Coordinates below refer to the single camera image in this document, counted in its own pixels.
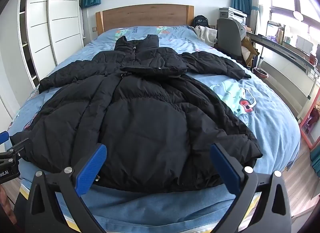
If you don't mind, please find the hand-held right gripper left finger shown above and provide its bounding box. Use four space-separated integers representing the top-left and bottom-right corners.
25 143 108 233

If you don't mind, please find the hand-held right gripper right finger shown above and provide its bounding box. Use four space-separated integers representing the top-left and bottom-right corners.
209 143 293 233

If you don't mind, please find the black puffer jacket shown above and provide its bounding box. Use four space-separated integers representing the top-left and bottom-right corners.
10 34 263 195

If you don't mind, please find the person's left forearm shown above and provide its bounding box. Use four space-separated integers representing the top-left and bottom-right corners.
0 188 16 233

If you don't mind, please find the bed with blue printed sheet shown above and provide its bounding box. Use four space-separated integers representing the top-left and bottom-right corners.
7 25 301 233

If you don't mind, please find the teal cloth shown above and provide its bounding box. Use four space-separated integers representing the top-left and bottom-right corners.
310 148 320 170

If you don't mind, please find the red rimmed bin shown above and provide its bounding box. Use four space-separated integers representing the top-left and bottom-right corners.
254 67 269 80

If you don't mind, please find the brown clothing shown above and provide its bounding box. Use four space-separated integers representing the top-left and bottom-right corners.
241 35 259 66

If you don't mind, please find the white wardrobe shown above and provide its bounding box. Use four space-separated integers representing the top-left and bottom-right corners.
17 0 84 81

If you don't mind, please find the grey chair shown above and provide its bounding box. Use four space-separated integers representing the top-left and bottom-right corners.
216 18 244 59

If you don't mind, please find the grey desk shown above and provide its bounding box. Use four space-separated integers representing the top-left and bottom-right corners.
246 33 320 124

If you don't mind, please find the beige clothing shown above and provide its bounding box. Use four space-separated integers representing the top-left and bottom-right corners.
194 25 218 47

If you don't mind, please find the black backpack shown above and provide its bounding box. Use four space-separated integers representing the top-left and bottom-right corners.
193 15 210 28

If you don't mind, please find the white printer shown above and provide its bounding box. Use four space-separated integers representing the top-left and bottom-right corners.
219 7 248 25

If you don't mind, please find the wooden headboard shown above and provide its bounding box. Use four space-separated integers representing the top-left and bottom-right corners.
96 5 195 36

